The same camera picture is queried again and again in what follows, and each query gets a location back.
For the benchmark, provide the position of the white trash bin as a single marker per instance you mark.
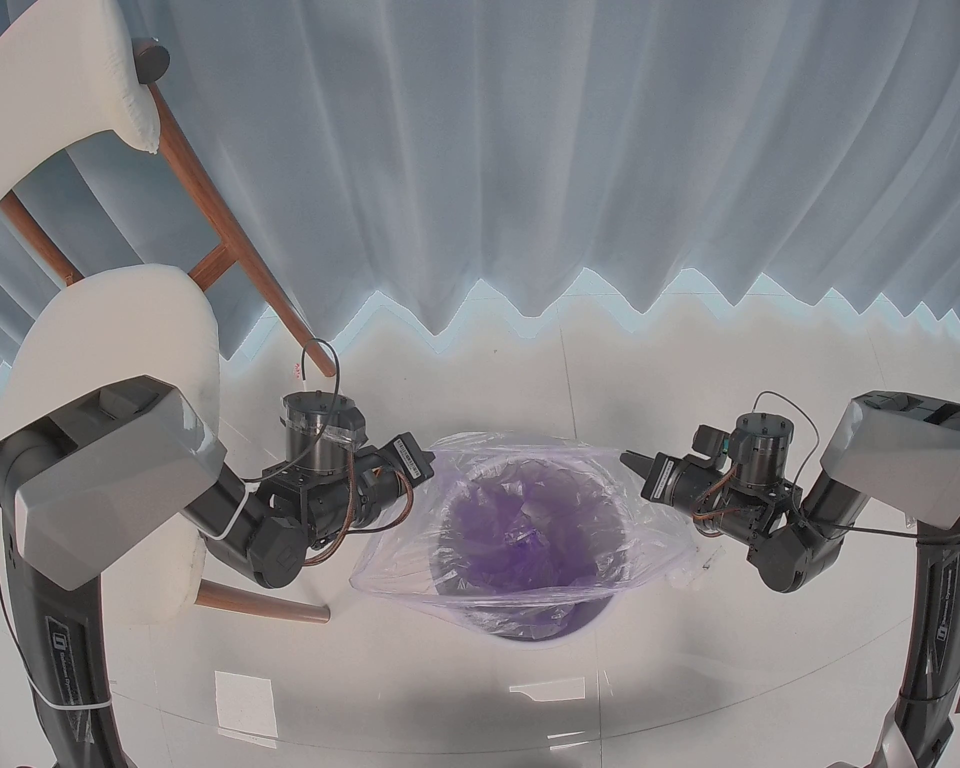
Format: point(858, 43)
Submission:
point(609, 540)

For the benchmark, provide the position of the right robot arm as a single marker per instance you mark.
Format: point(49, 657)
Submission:
point(885, 465)

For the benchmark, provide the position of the white paper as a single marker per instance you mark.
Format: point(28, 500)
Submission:
point(686, 576)

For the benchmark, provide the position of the cream chair with wooden legs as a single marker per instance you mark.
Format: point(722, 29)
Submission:
point(112, 337)

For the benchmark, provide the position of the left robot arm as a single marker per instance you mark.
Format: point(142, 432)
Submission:
point(112, 465)

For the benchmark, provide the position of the pale blue curtain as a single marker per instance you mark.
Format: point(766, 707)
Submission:
point(600, 150)

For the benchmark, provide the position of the purple plastic bag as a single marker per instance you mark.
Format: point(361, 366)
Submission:
point(525, 517)

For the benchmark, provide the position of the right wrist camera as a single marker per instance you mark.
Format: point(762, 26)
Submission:
point(711, 441)

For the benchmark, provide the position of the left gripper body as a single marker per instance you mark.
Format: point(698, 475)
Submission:
point(409, 454)

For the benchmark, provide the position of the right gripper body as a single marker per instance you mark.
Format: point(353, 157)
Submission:
point(694, 484)

